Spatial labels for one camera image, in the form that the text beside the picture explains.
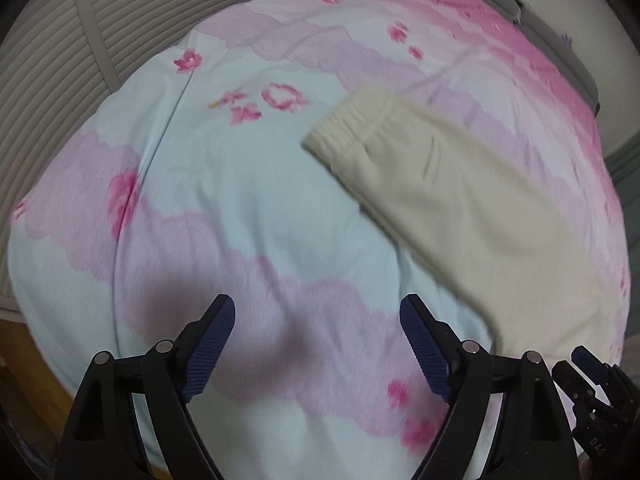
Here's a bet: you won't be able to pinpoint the beige slatted door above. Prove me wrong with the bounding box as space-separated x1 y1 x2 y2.
0 0 353 173

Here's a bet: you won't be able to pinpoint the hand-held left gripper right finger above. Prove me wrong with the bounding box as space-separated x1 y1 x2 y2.
398 293 587 480

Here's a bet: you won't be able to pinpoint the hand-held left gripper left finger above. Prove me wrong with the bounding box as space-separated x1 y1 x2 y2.
54 293 236 480

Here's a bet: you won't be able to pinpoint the pink floral blanket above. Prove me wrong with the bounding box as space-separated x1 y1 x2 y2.
7 0 632 480

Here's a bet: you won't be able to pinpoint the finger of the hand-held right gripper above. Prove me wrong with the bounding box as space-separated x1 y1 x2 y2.
551 361 601 414
571 345 615 386

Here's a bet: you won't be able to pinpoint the cream pants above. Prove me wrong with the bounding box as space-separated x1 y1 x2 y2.
301 85 632 366

